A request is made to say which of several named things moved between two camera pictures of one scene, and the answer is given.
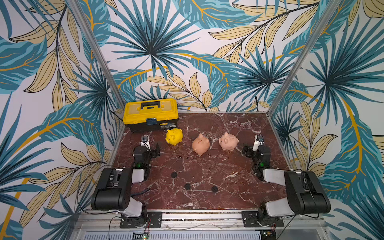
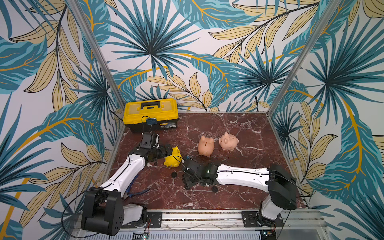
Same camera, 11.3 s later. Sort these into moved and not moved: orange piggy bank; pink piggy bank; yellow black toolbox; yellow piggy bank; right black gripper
Moved: yellow piggy bank; orange piggy bank; right black gripper
Not moved: pink piggy bank; yellow black toolbox
